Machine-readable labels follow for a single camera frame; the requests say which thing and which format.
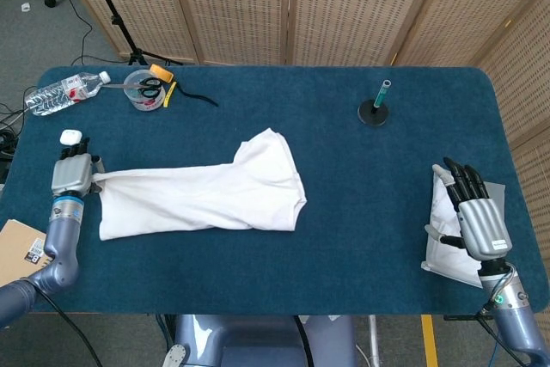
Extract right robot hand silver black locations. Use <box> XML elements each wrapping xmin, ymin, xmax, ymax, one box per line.
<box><xmin>425</xmin><ymin>156</ymin><xmax>513</xmax><ymax>261</ymax></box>

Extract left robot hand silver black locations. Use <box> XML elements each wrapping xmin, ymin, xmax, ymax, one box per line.
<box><xmin>50</xmin><ymin>137</ymin><xmax>106</xmax><ymax>196</ymax></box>

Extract white t-shirt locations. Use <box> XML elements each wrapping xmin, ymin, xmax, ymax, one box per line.
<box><xmin>92</xmin><ymin>127</ymin><xmax>309</xmax><ymax>242</ymax></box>

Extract white earbuds case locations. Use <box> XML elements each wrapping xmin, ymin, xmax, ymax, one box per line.
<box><xmin>59</xmin><ymin>129</ymin><xmax>83</xmax><ymax>146</ymax></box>

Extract plastic bag with white garment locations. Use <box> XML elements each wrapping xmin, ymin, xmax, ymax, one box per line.
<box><xmin>420</xmin><ymin>171</ymin><xmax>507</xmax><ymax>289</ymax></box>

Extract clear plastic water bottle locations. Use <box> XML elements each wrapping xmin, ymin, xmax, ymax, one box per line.
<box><xmin>24</xmin><ymin>70</ymin><xmax>112</xmax><ymax>118</ymax></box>

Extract kraft spiral notebook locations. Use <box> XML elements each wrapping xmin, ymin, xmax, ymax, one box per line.
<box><xmin>0</xmin><ymin>219</ymin><xmax>55</xmax><ymax>289</ymax></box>

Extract clear round plastic jar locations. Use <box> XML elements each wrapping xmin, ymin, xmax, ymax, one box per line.
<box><xmin>123</xmin><ymin>68</ymin><xmax>167</xmax><ymax>113</ymax></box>

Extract yellow floor tape strip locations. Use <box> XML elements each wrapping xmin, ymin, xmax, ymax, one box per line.
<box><xmin>420</xmin><ymin>315</ymin><xmax>439</xmax><ymax>367</ymax></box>

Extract black round stand base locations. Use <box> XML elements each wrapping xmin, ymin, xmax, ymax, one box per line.
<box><xmin>357</xmin><ymin>99</ymin><xmax>393</xmax><ymax>128</ymax></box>

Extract black tripod stand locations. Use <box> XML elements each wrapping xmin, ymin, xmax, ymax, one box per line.
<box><xmin>79</xmin><ymin>0</ymin><xmax>184</xmax><ymax>67</ymax></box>

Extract silver metal pole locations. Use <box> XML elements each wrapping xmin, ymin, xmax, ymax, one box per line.
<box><xmin>367</xmin><ymin>315</ymin><xmax>383</xmax><ymax>367</ymax></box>

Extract green marker tube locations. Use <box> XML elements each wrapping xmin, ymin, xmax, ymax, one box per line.
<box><xmin>372</xmin><ymin>78</ymin><xmax>393</xmax><ymax>109</ymax></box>

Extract dark blue table mat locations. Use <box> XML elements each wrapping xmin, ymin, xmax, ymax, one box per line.
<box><xmin>0</xmin><ymin>65</ymin><xmax>541</xmax><ymax>316</ymax></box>

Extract blue-grey robot torso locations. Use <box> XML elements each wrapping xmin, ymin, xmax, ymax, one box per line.
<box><xmin>162</xmin><ymin>314</ymin><xmax>358</xmax><ymax>367</ymax></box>

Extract bundle of floor cables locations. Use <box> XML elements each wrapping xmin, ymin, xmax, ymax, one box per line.
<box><xmin>0</xmin><ymin>102</ymin><xmax>27</xmax><ymax>170</ymax></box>

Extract black-handled scissors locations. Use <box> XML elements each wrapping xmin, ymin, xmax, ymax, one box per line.
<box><xmin>99</xmin><ymin>76</ymin><xmax>164</xmax><ymax>99</ymax></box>

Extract thin black floor cable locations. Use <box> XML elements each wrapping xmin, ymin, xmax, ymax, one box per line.
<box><xmin>59</xmin><ymin>0</ymin><xmax>130</xmax><ymax>64</ymax></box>

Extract black strap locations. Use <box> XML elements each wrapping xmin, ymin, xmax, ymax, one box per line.
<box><xmin>174</xmin><ymin>81</ymin><xmax>220</xmax><ymax>108</ymax></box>

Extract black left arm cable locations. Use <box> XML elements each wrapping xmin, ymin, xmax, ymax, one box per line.
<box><xmin>34</xmin><ymin>289</ymin><xmax>104</xmax><ymax>367</ymax></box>

